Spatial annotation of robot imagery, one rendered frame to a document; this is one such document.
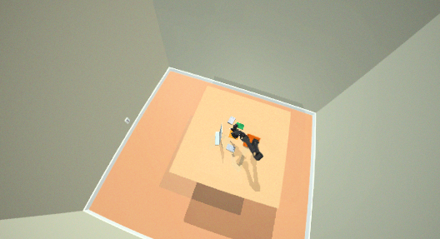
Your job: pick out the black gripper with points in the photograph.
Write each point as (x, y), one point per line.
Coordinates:
(234, 127)

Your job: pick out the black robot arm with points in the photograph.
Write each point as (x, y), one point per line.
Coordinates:
(252, 146)

